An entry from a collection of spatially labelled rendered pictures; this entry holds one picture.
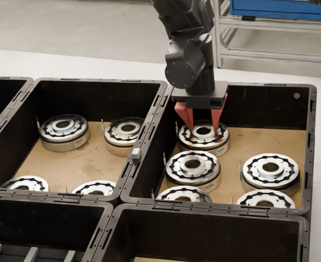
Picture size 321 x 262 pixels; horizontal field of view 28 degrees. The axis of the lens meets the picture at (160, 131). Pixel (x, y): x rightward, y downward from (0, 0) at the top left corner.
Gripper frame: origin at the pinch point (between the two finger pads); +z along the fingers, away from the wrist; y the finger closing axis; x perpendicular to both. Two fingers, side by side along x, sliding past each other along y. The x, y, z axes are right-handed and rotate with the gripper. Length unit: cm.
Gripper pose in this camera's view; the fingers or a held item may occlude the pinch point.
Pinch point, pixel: (203, 128)
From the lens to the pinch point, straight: 130.2
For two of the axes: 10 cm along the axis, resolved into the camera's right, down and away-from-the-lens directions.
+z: 1.0, 8.4, 5.4
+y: 9.6, 0.5, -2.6
